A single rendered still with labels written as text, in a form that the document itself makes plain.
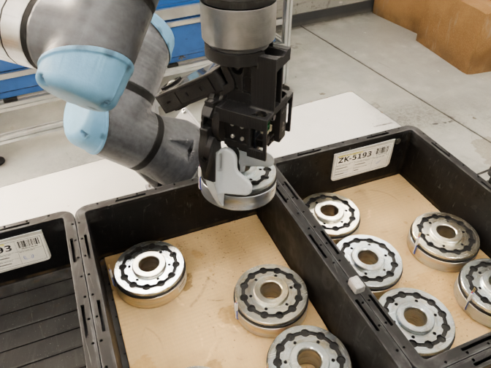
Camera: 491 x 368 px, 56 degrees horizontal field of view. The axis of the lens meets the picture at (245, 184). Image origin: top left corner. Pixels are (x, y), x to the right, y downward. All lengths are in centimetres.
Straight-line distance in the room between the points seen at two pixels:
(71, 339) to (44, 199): 49
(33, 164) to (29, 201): 139
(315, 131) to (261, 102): 78
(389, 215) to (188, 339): 41
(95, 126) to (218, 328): 38
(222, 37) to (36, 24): 16
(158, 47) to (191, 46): 170
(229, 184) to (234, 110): 10
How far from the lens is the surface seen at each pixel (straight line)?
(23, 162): 255
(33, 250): 74
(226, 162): 54
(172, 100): 56
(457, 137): 273
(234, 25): 45
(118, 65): 44
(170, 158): 86
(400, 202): 87
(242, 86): 50
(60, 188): 114
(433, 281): 76
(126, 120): 81
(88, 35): 43
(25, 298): 76
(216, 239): 76
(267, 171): 63
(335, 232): 74
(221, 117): 50
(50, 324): 72
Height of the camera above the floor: 138
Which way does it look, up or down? 40 degrees down
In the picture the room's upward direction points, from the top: straight up
